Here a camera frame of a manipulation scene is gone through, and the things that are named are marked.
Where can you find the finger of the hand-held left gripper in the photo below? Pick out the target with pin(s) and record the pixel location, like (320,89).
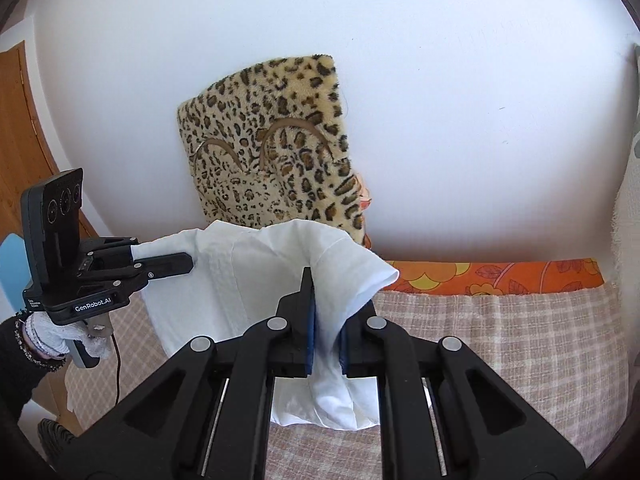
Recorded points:
(165,265)
(107,249)

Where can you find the orange floral bed sheet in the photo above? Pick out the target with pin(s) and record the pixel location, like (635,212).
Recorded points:
(500,275)

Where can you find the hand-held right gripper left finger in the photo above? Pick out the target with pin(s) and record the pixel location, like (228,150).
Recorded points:
(310,330)

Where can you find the person's striped pants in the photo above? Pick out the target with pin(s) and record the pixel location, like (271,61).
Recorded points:
(55,437)

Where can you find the wooden door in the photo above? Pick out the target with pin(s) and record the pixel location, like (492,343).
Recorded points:
(25,135)

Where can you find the blue chair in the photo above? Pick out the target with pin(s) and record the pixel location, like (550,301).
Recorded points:
(12,265)

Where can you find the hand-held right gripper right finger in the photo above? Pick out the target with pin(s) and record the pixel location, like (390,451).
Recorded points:
(345,355)

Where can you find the white shirt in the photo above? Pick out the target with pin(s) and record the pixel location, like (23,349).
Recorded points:
(260,270)

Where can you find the person's left hand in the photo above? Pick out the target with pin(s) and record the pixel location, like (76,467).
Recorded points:
(47,335)

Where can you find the beige plaid blanket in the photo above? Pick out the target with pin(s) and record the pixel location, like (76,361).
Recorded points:
(500,340)

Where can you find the leopard print plush bag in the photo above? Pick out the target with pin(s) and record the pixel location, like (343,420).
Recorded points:
(270,125)

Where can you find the person's left forearm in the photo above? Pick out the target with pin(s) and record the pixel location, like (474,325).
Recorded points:
(15,370)

